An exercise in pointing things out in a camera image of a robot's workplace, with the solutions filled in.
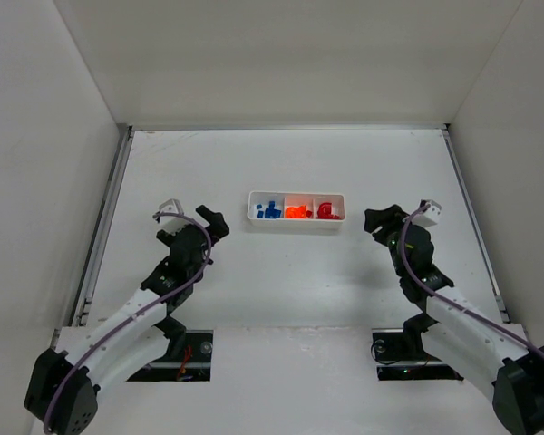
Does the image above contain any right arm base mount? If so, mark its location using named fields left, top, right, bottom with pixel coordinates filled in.
left=370, top=314, right=464, bottom=382

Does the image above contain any large blue curved lego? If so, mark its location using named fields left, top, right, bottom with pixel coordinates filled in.
left=264, top=201, right=282, bottom=219

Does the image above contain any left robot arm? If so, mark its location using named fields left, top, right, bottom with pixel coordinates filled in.
left=24, top=199, right=229, bottom=434

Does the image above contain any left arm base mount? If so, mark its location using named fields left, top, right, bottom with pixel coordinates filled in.
left=128, top=317, right=214, bottom=382

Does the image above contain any orange spiral lego piece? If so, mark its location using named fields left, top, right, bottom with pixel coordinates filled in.
left=285, top=207, right=300, bottom=218

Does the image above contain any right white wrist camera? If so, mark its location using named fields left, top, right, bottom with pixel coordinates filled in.
left=413, top=199, right=442, bottom=227

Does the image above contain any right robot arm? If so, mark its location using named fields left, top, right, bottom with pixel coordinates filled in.
left=364, top=200, right=544, bottom=434

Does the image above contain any white three-compartment tray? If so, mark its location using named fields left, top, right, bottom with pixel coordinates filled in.
left=247, top=190, right=346, bottom=230

